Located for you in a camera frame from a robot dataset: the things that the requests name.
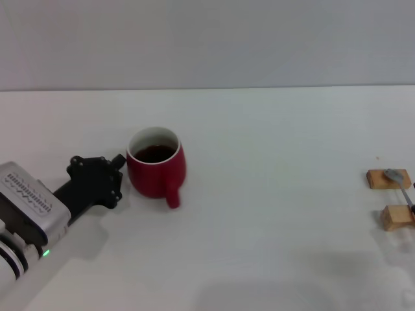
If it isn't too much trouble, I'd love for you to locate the dark coffee liquid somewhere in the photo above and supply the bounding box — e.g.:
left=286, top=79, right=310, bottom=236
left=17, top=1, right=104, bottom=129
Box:
left=132, top=144, right=176, bottom=163

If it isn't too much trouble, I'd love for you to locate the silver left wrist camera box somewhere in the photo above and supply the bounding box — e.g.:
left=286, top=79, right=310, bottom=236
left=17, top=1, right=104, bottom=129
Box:
left=0, top=161, right=71, bottom=247

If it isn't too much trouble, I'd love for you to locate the small wooden block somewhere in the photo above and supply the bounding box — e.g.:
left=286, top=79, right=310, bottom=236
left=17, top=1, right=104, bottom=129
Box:
left=366, top=168, right=412, bottom=190
left=381, top=204, right=415, bottom=231

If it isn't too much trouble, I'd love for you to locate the red ceramic cup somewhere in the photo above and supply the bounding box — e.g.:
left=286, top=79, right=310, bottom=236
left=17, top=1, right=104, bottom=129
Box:
left=125, top=126, right=188, bottom=209

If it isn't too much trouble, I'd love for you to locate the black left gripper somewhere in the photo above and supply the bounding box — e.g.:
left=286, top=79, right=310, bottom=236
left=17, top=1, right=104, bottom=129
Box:
left=53, top=154, right=127, bottom=226

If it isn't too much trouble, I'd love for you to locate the pink handled metal spoon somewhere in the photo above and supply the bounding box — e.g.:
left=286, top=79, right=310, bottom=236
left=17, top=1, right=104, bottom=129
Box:
left=383, top=168, right=415, bottom=214

